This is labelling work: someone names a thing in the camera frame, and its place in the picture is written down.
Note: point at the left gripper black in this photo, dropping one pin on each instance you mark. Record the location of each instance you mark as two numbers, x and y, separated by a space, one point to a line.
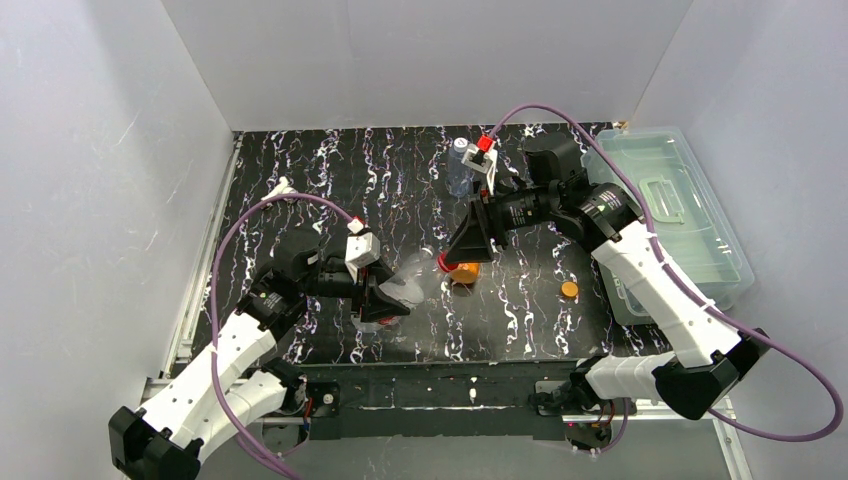
366 291

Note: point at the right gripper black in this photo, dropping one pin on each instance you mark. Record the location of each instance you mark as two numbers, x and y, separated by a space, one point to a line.
493 221

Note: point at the red bottle cap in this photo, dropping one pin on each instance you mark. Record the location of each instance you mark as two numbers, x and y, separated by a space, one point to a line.
445 266

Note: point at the red label water bottle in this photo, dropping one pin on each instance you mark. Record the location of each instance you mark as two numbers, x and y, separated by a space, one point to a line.
416 280

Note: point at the clear blue-tinted bottle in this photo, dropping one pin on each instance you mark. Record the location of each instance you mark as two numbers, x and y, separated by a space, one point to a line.
459 176

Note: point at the clear plastic bottle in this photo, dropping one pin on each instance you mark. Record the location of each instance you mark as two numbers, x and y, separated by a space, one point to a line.
373 327

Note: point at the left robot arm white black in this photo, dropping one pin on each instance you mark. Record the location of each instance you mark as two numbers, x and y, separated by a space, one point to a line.
171 435

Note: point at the orange juice bottle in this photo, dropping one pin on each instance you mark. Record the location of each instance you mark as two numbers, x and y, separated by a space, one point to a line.
466 273

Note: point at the orange bottle cap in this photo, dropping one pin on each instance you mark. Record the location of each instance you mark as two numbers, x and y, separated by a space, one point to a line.
569 289

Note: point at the white pipe fitting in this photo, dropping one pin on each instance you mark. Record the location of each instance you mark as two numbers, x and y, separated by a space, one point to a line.
283 187

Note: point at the clear plastic storage box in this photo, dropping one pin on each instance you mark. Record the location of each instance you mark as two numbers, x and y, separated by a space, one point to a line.
689 220

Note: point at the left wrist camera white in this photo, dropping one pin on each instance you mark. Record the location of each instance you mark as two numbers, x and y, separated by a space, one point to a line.
361 251

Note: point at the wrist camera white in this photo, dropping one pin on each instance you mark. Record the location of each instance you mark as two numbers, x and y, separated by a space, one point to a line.
361 251
482 157

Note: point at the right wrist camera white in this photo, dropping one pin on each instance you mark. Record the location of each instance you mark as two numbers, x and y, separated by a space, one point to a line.
482 157

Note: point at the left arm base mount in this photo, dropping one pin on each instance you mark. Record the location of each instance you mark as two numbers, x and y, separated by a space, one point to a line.
289 427

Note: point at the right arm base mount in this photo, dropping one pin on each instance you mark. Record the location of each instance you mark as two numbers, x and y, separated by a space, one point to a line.
601 422

